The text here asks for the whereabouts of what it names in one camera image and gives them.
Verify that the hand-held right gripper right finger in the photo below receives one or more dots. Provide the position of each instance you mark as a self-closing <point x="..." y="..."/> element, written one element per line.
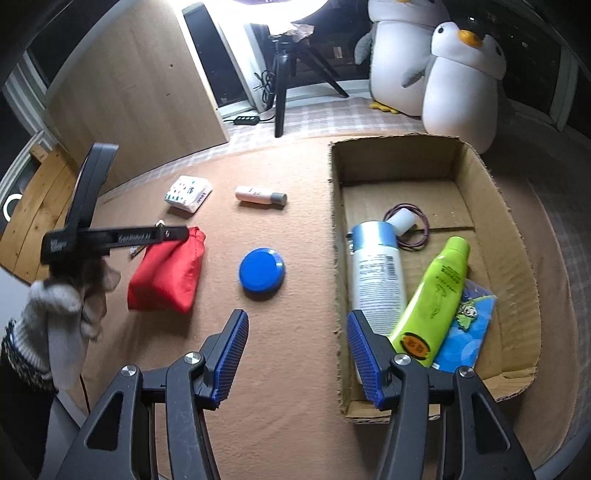
<point x="364" y="360"/>

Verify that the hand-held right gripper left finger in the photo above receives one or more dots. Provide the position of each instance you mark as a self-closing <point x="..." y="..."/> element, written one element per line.
<point x="228" y="360"/>

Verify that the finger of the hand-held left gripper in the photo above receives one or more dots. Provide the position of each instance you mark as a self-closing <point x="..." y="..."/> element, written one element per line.
<point x="138" y="236"/>

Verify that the red fabric pouch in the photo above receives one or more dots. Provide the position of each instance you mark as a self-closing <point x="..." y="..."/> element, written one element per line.
<point x="166" y="277"/>

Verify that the patterned tissue pack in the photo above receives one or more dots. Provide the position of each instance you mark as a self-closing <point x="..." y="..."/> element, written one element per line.
<point x="188" y="194"/>

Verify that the white bottle blue cap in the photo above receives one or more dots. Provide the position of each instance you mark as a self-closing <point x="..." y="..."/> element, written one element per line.
<point x="376" y="277"/>

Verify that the green tube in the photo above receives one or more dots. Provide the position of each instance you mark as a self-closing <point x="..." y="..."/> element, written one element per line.
<point x="434" y="295"/>

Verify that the blue round lid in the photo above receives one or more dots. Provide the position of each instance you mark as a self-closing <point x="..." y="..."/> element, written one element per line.
<point x="261" y="270"/>

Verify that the blue card packet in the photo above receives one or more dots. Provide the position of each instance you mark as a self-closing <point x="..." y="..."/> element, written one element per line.
<point x="471" y="323"/>

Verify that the pink bottle grey cap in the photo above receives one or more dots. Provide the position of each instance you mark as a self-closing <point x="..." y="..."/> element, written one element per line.
<point x="256" y="194"/>

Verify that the small white block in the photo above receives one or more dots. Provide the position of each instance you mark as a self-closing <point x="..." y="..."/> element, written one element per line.
<point x="401" y="220"/>

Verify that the cardboard box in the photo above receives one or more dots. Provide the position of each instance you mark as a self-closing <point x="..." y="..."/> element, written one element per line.
<point x="397" y="194"/>

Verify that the person's left forearm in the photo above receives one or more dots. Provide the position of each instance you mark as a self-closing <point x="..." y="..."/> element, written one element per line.
<point x="27" y="350"/>

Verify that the person's left hand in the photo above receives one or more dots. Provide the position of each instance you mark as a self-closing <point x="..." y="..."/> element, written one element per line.
<point x="64" y="295"/>

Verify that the pine plank panel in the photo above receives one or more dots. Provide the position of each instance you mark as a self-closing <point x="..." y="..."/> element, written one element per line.
<point x="41" y="203"/>

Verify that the large light wooden board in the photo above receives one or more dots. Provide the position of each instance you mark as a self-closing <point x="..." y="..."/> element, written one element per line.
<point x="138" y="92"/>

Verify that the black power strip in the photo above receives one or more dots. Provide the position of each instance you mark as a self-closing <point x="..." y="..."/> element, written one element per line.
<point x="245" y="121"/>

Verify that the black tripod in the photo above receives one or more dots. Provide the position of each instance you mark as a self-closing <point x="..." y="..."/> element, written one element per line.
<point x="280" y="101"/>

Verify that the small penguin plush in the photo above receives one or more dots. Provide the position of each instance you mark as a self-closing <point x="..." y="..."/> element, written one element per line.
<point x="457" y="101"/>

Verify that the large penguin plush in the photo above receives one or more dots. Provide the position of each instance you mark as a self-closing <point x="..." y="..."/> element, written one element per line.
<point x="397" y="60"/>

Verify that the white window frame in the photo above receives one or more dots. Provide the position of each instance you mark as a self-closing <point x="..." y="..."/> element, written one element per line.
<point x="251" y="69"/>

